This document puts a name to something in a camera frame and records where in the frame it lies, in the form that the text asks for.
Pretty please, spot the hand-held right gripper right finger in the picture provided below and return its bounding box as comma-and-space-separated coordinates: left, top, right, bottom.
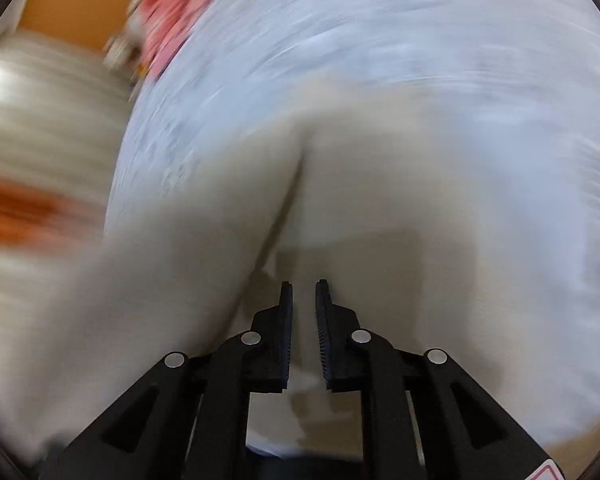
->
315, 280, 554, 480

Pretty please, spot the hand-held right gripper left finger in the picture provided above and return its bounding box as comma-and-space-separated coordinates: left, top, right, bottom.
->
40, 282, 294, 480

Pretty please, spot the pink garment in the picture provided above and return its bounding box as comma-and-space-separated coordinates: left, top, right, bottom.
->
140, 0, 216, 80

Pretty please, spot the cream curtain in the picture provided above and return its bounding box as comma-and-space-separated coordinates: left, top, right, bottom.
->
0, 30, 141, 321

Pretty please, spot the orange curtain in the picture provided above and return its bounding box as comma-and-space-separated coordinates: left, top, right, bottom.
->
0, 172, 98, 244

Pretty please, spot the bed with butterfly sheet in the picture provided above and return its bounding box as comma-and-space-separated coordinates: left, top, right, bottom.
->
102, 0, 600, 451

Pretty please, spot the cream sweater with black hearts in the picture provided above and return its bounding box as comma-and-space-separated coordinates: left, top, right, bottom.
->
0, 72, 546, 466

